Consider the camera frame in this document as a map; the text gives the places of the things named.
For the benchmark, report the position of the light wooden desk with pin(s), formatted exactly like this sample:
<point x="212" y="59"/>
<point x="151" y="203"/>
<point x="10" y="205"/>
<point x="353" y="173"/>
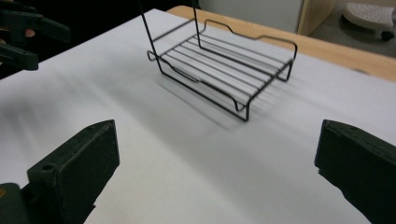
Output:
<point x="314" y="15"/>

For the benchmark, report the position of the white chair base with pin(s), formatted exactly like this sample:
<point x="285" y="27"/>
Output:
<point x="370" y="15"/>

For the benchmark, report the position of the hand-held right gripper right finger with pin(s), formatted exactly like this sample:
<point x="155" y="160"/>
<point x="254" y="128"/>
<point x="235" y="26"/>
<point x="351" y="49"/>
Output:
<point x="361" y="168"/>

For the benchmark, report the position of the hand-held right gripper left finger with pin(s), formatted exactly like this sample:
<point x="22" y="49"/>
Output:
<point x="77" y="168"/>

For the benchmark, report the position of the light wooden table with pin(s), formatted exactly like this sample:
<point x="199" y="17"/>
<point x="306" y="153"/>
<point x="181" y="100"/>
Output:
<point x="327" y="46"/>

